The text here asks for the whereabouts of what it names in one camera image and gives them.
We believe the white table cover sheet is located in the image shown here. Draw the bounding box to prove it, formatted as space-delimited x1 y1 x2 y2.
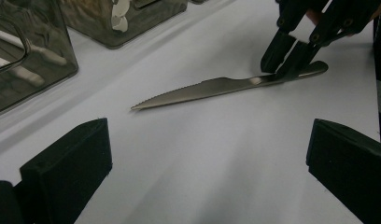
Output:
0 0 381 224

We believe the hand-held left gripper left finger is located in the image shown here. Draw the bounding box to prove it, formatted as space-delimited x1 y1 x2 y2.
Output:
20 118 113 224

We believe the metal table knife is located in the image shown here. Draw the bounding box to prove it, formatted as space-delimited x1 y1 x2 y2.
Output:
130 60 330 112

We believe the white ceramic spoon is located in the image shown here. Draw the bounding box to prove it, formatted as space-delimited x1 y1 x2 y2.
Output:
111 0 131 33

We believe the transparent grey plastic bin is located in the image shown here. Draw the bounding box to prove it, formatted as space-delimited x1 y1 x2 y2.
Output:
0 0 79 119
56 0 189 50

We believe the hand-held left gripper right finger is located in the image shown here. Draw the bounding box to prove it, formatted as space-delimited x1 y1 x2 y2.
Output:
305 119 381 224

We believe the white chopstick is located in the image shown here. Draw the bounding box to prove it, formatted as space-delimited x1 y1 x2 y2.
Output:
0 26 69 67
0 54 46 88

